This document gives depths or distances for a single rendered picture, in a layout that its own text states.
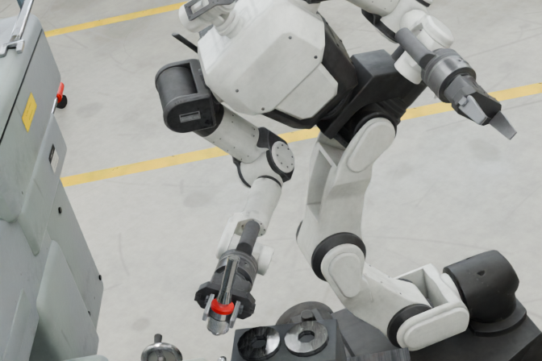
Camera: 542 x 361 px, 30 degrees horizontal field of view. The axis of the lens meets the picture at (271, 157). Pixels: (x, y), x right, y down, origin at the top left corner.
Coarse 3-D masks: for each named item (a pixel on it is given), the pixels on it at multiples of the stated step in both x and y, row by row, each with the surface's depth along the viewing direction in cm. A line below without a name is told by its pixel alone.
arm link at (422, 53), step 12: (396, 36) 204; (408, 36) 202; (420, 36) 204; (408, 48) 201; (420, 48) 199; (432, 48) 202; (444, 48) 200; (408, 60) 205; (420, 60) 198; (432, 60) 199; (408, 72) 205; (420, 72) 205
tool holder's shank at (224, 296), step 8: (232, 256) 199; (232, 264) 198; (224, 272) 200; (232, 272) 199; (224, 280) 200; (232, 280) 200; (224, 288) 200; (232, 288) 202; (224, 296) 201; (224, 304) 202
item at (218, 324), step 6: (210, 312) 203; (210, 318) 204; (216, 318) 202; (222, 318) 202; (228, 318) 203; (210, 324) 204; (216, 324) 203; (222, 324) 203; (228, 324) 204; (210, 330) 204; (216, 330) 204; (222, 330) 204
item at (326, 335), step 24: (240, 336) 212; (264, 336) 209; (288, 336) 207; (312, 336) 207; (336, 336) 206; (240, 360) 206; (264, 360) 205; (288, 360) 203; (312, 360) 202; (336, 360) 201
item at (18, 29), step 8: (24, 0) 191; (32, 0) 191; (24, 8) 188; (24, 16) 185; (16, 24) 182; (24, 24) 182; (16, 32) 179; (16, 40) 177; (24, 40) 176; (16, 48) 174; (0, 56) 173
